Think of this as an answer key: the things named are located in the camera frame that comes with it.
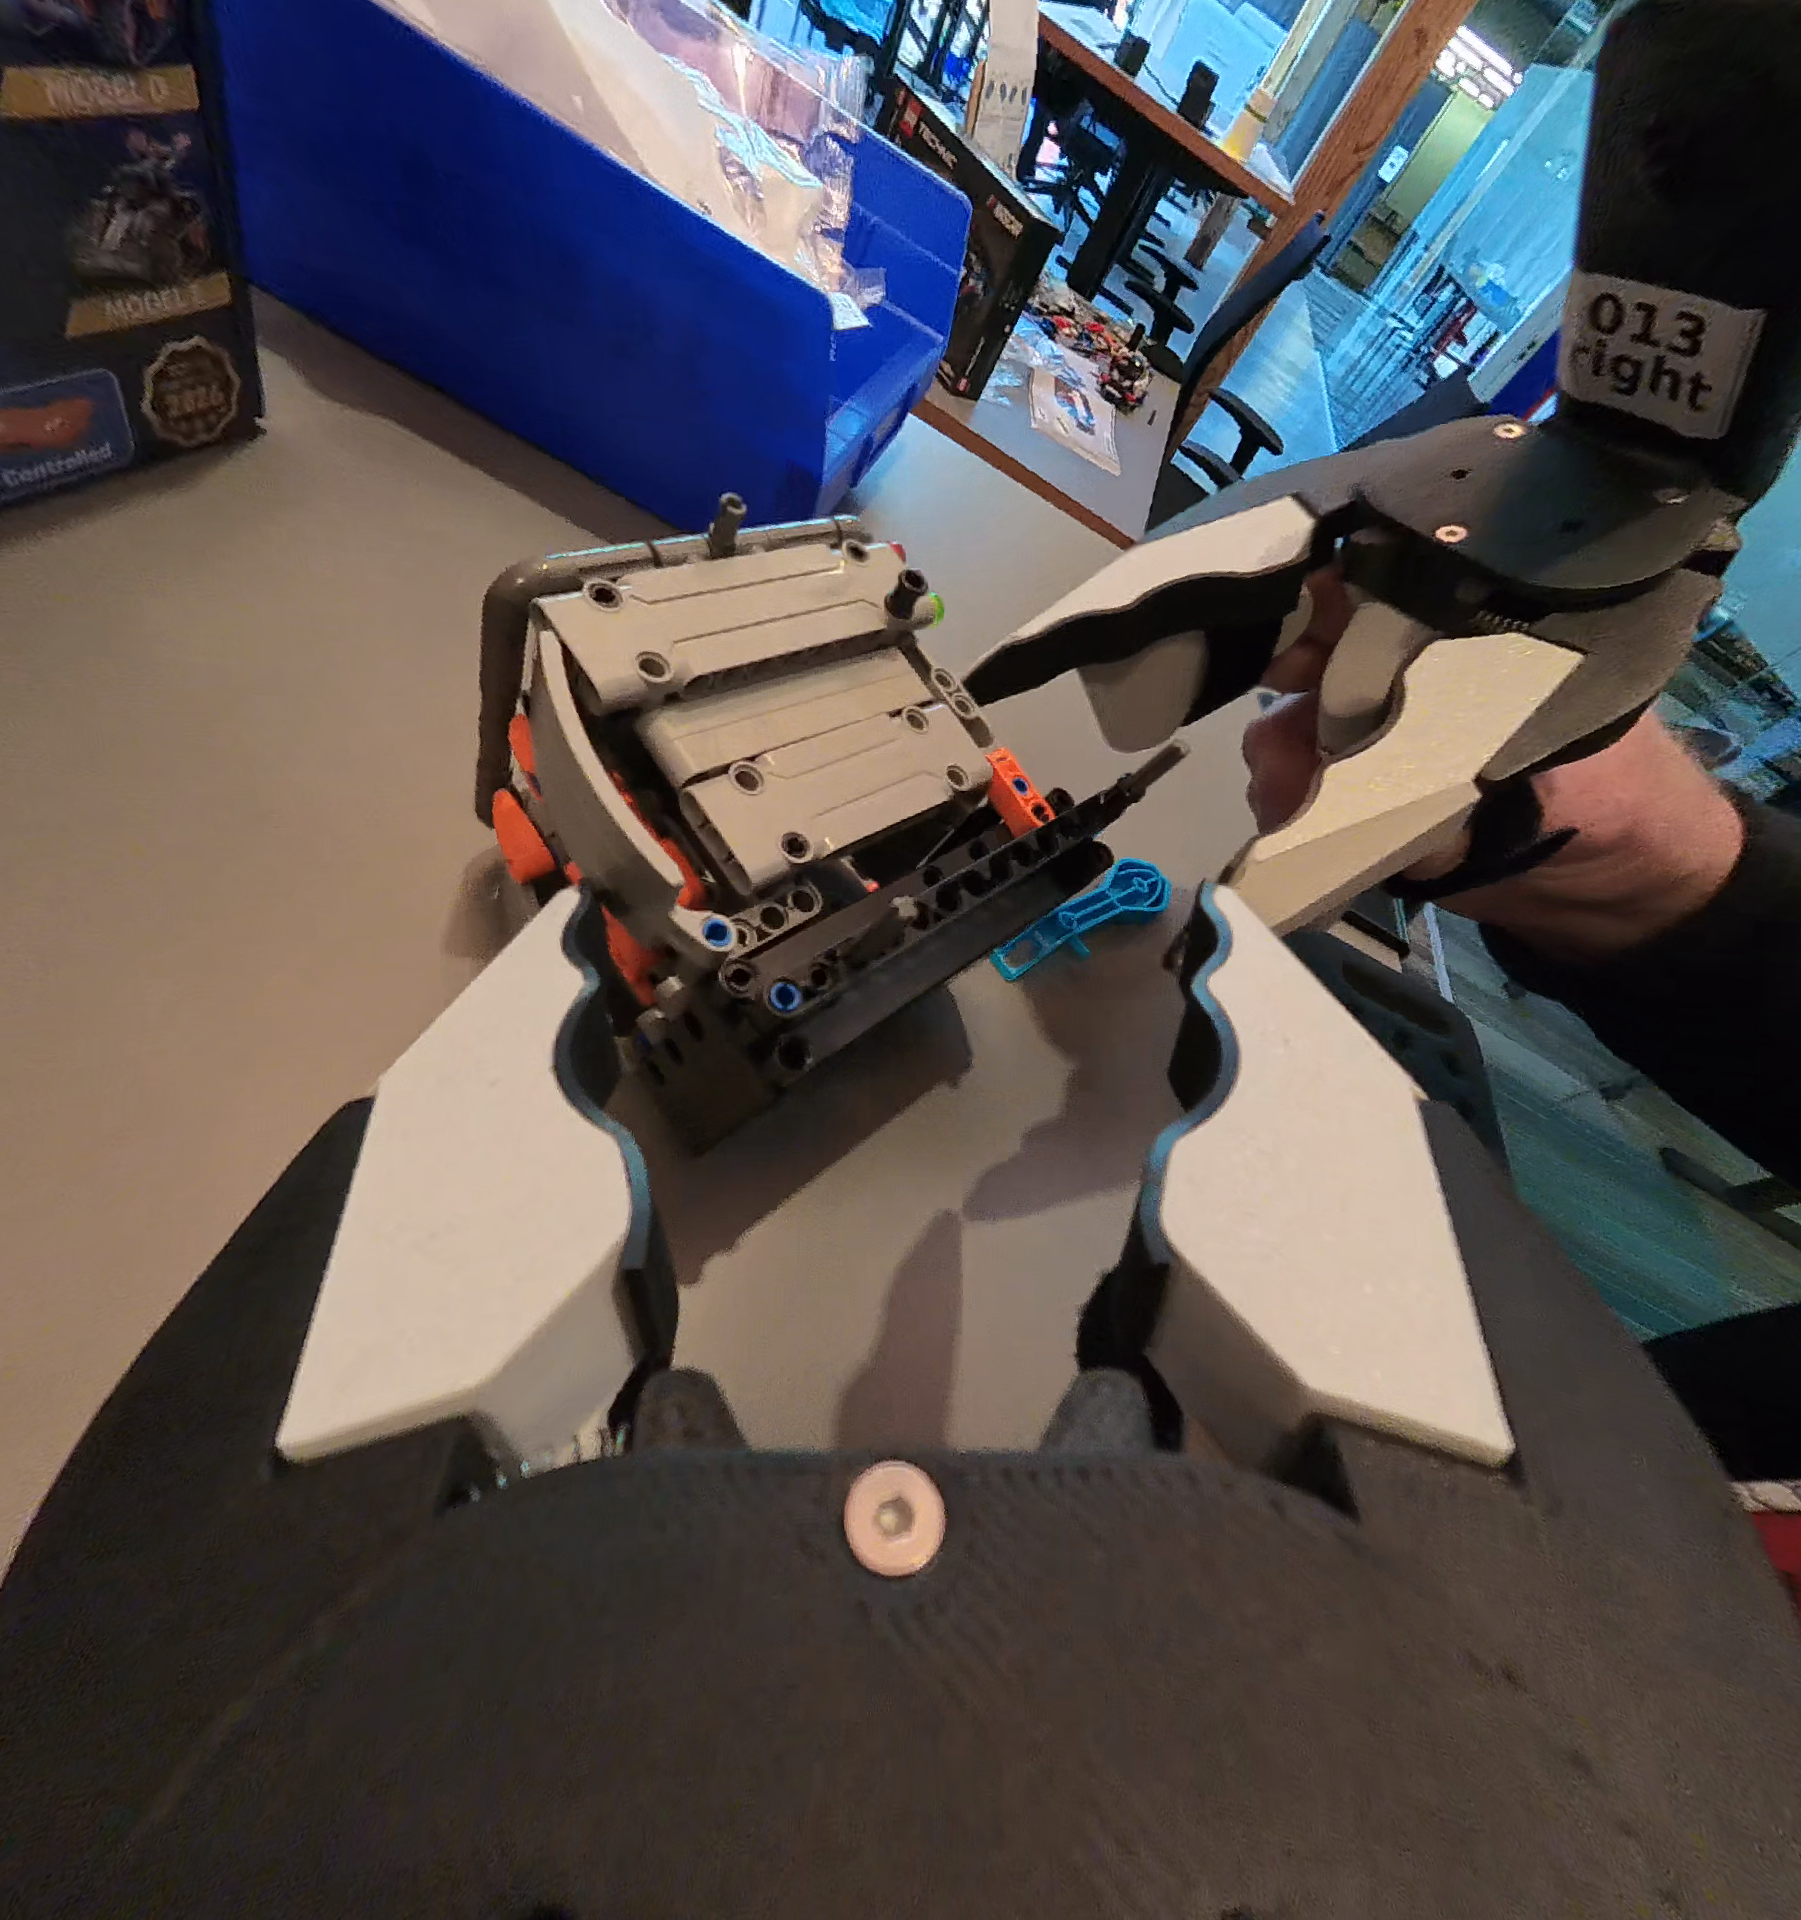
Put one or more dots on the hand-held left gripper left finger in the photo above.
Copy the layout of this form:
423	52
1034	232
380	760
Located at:
466	1200

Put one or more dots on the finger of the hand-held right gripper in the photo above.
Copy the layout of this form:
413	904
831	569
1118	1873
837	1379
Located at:
1185	577
1426	751

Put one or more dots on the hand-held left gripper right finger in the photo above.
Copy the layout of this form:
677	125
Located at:
1319	1200

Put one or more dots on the grey building-block robot model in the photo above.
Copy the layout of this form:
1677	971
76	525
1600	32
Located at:
780	704

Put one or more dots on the person's right forearm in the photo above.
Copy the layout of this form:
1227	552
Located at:
1740	1003

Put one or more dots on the person's right hand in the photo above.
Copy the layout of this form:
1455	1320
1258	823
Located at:
1635	826

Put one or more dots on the black dimpled chair seat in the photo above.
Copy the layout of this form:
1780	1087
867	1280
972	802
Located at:
1418	1036

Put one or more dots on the white paper leaflet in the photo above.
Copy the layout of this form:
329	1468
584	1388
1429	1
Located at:
1076	411

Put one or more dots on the black office chair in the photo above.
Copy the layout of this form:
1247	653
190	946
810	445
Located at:
1231	374

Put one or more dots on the blue plastic separator tool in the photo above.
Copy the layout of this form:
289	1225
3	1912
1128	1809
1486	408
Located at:
1095	908

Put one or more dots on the black kit box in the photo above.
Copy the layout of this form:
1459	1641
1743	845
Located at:
989	255

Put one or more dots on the wooden background desk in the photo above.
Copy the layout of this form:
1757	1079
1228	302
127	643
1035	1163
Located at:
1141	121

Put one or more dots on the clear plastic parts bags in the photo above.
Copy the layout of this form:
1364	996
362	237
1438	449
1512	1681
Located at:
751	149

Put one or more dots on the blue plastic bin with bags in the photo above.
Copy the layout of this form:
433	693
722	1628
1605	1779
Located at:
541	271

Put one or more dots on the dark blue robot kit box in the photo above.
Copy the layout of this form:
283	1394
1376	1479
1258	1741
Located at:
76	299

